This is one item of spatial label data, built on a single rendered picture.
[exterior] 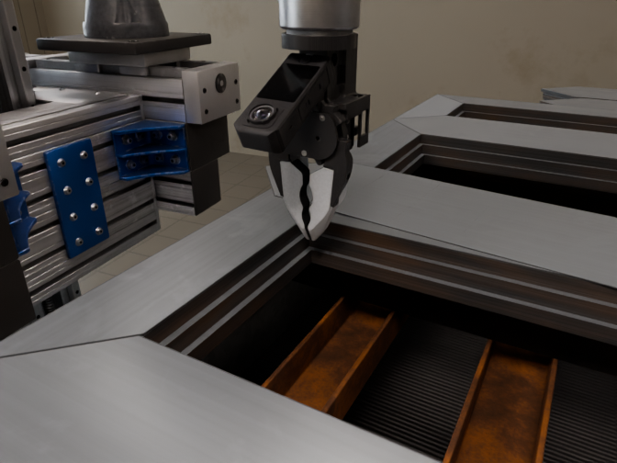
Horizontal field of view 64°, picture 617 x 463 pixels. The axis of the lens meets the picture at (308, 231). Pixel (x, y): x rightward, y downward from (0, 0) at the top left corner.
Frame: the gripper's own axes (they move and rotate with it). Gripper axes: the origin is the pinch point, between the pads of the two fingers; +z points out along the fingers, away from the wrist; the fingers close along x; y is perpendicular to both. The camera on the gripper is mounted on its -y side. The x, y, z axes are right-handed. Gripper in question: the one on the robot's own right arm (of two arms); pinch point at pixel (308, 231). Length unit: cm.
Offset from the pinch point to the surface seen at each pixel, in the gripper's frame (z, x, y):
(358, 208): 0.8, -1.4, 10.3
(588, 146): 1, -25, 55
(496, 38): 0, 30, 273
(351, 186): 0.8, 2.5, 16.6
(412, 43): 5, 77, 268
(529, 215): 0.9, -20.3, 18.4
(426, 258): 2.6, -11.9, 5.1
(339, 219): 0.9, -0.6, 6.4
